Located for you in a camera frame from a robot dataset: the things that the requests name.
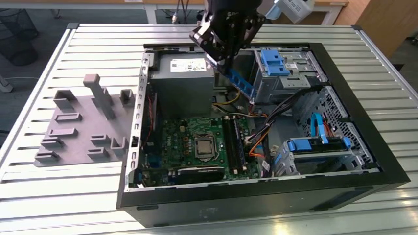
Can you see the silver CPU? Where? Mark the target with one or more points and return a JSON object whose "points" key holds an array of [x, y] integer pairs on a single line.
{"points": [[205, 147]]}

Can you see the hard disk in blue carrier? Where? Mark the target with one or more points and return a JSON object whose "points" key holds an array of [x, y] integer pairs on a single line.
{"points": [[298, 145]]}

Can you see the wooden desk white legs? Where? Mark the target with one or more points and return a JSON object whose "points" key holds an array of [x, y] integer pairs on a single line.
{"points": [[334, 14]]}

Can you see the empty blue disk carrier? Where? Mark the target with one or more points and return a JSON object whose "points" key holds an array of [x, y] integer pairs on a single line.
{"points": [[274, 63]]}

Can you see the black PC case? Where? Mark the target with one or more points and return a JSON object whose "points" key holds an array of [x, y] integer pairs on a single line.
{"points": [[229, 203]]}

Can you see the wooden cabinet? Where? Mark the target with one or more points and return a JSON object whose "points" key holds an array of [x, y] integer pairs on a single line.
{"points": [[385, 24]]}

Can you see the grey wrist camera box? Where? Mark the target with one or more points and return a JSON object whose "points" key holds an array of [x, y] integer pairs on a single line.
{"points": [[298, 9]]}

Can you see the grey power supply unit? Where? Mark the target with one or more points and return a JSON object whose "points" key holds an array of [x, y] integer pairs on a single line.
{"points": [[184, 93]]}

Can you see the blue expansion slot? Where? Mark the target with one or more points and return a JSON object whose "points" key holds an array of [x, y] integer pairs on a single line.
{"points": [[154, 160]]}

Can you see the black RAM slot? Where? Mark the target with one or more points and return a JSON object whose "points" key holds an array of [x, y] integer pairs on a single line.
{"points": [[234, 144], [229, 144]]}

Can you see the grey chair base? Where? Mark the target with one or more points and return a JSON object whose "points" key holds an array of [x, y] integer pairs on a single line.
{"points": [[5, 84]]}

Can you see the CPU socket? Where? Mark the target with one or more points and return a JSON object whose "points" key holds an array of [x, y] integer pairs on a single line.
{"points": [[196, 147]]}

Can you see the blue RAM stick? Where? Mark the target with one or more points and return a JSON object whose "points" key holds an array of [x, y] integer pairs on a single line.
{"points": [[242, 85]]}

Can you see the black mesh waste bin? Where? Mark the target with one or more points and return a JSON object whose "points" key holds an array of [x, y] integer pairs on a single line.
{"points": [[17, 36]]}

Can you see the grey parts rack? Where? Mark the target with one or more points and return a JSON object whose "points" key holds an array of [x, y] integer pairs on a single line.
{"points": [[85, 117]]}

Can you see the grey metal disk bay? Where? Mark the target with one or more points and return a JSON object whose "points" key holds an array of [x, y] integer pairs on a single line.
{"points": [[284, 166], [272, 90]]}

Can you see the black graphics card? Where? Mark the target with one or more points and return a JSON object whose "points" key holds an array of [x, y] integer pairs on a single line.
{"points": [[200, 172]]}

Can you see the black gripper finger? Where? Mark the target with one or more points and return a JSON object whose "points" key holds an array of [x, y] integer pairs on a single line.
{"points": [[248, 29], [213, 41]]}

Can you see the green motherboard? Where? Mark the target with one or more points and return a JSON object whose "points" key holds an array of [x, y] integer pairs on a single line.
{"points": [[173, 137]]}

